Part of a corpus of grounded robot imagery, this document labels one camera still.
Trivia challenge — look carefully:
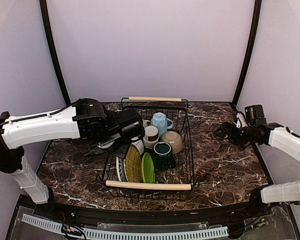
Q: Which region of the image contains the dark green mug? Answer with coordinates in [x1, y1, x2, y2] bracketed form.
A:
[152, 141, 177, 170]

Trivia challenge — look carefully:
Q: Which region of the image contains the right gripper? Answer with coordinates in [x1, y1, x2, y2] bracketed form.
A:
[214, 121, 255, 148]

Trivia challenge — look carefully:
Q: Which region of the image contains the white black striped plate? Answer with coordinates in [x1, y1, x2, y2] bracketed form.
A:
[116, 157, 127, 182]

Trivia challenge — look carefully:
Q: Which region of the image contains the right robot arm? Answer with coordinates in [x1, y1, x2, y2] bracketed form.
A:
[214, 122, 300, 217]

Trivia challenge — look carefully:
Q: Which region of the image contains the white cup brown band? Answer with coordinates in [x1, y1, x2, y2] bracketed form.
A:
[143, 125, 159, 149]

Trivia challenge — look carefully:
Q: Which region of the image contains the green plate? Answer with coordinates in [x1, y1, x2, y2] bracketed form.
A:
[141, 152, 155, 184]

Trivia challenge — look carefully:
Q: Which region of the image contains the beige ceramic bowl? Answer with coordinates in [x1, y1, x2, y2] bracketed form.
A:
[161, 131, 183, 155]

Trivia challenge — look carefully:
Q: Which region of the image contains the black left frame post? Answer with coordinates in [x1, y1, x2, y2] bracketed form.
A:
[39, 0, 71, 105]

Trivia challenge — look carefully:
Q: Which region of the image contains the yellow waffle pattern plate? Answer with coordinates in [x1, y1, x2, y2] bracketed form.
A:
[124, 144, 141, 183]

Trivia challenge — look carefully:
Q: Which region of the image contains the black front table rail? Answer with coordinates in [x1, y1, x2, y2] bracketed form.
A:
[28, 201, 270, 226]

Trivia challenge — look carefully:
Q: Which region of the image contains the white slotted cable duct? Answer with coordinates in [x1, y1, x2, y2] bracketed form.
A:
[22, 213, 229, 240]

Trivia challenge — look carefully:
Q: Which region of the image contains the black frame post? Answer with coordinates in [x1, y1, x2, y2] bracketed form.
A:
[231, 0, 262, 109]
[39, 0, 71, 105]

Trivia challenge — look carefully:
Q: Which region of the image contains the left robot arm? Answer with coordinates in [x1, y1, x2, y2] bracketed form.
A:
[0, 98, 145, 218]

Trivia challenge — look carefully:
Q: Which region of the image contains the light blue faceted mug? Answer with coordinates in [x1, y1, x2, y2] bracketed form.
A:
[151, 112, 174, 138]

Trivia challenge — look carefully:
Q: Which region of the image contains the black wire dish rack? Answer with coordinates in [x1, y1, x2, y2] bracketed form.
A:
[96, 97, 197, 201]

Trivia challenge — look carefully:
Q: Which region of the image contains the white ceramic bowl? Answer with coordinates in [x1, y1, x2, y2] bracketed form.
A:
[132, 140, 144, 155]

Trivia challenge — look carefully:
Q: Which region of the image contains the black right frame post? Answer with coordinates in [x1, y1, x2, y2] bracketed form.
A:
[231, 0, 262, 109]

